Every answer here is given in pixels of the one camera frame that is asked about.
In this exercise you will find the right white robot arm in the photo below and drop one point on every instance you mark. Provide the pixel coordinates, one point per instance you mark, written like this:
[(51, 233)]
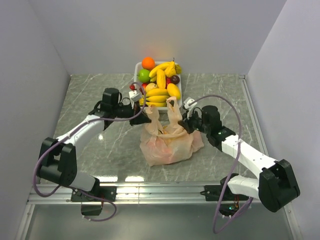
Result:
[(274, 184)]

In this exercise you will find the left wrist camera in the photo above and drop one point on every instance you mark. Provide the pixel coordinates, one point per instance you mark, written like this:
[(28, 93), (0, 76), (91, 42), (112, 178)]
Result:
[(134, 94)]

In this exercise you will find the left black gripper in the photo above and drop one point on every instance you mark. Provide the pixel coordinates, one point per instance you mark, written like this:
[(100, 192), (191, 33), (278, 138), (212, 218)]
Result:
[(142, 118)]

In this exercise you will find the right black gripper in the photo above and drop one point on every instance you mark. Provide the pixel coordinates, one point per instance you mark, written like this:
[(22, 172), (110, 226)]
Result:
[(186, 124)]

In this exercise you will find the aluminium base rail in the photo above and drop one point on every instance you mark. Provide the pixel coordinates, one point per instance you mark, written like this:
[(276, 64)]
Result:
[(135, 193)]

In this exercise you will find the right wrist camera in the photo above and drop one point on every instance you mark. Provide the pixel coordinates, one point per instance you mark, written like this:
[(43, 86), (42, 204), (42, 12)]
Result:
[(188, 103)]

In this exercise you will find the fake small banana bunch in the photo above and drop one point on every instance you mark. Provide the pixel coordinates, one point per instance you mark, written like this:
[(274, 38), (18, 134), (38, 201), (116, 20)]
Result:
[(157, 97)]

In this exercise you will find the fake yellow mango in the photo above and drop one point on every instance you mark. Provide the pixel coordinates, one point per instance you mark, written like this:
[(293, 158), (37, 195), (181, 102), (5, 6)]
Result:
[(174, 91)]

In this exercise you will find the fake dark plum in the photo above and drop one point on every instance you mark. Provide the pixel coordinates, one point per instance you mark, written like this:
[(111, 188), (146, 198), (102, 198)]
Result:
[(175, 79)]

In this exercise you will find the fake yellow corn cob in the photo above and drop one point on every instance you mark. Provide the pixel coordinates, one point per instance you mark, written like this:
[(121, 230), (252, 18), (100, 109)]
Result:
[(161, 79)]

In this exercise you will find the translucent orange plastic bag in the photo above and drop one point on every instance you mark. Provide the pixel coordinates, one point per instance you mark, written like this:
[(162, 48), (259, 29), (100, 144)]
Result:
[(164, 145)]

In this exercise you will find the fake green apple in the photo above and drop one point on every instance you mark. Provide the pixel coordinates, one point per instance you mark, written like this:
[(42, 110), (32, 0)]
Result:
[(144, 75)]

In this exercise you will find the fake yellow pear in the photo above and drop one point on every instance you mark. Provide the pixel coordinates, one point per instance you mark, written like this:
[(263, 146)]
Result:
[(173, 69)]

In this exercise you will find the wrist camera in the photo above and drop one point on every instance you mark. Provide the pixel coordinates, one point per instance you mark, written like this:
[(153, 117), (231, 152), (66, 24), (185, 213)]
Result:
[(188, 103), (134, 94)]

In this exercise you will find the fake orange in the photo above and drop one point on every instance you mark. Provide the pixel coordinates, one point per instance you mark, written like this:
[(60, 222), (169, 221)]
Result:
[(148, 63)]

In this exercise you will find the white plastic fruit tray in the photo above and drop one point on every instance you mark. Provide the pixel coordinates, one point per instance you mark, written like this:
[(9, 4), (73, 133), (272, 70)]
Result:
[(161, 110)]

